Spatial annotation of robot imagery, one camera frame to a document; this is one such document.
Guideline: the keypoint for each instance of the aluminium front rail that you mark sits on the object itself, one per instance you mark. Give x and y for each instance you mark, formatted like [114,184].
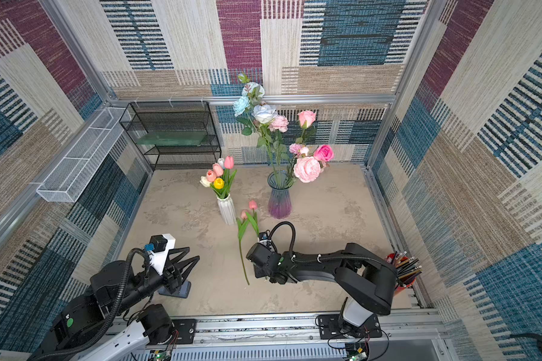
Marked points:
[406,335]

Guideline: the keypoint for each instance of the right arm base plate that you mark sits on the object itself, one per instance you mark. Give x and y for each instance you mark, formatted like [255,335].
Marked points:
[333,326]

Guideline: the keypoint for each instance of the rose bouquet with leaves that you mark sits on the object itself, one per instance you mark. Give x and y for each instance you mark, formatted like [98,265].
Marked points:
[291,162]

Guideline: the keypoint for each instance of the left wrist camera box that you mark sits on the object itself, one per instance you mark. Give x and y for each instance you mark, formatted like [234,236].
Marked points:
[158,250]

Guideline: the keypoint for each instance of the green pad on shelf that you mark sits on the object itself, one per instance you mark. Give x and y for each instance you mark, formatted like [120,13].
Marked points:
[172,139]

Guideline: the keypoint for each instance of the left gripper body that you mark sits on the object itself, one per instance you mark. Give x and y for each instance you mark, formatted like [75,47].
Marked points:
[170,279]

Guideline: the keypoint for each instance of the white mesh wall basket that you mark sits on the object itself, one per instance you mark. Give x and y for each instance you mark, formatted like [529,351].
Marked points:
[70,177]

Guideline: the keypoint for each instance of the red pencil cup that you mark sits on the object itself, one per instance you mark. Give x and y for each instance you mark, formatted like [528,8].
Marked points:
[408,269]

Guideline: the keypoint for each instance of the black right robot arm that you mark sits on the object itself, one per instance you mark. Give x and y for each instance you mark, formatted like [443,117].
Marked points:
[368,280]

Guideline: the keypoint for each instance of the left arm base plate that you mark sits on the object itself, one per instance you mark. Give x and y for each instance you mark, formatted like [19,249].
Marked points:
[183,331]

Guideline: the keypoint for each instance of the white ribbed vase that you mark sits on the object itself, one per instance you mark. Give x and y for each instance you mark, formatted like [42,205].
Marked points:
[227,210]

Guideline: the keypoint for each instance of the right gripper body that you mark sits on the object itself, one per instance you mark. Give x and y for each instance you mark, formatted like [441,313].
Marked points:
[257,257]

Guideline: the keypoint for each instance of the yellow tulip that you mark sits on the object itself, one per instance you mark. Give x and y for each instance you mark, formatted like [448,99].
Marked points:
[218,183]

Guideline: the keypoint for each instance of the purple glass vase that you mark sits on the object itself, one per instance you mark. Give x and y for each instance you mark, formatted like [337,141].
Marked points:
[279,204]

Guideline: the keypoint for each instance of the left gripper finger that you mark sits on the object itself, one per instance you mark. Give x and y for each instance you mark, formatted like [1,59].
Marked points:
[178,254]
[185,267]

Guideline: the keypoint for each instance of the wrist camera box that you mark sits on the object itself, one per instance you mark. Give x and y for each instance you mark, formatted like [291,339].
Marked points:
[158,250]
[263,238]

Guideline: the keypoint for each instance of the blue grey small device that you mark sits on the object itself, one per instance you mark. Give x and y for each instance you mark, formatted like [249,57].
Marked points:
[182,292]

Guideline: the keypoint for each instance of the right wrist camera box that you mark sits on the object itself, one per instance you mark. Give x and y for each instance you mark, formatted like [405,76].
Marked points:
[263,238]

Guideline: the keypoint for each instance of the black mesh shelf rack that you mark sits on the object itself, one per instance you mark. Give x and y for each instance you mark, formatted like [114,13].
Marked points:
[140,118]

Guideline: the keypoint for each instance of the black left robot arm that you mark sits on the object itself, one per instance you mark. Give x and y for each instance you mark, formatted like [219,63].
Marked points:
[118,287]

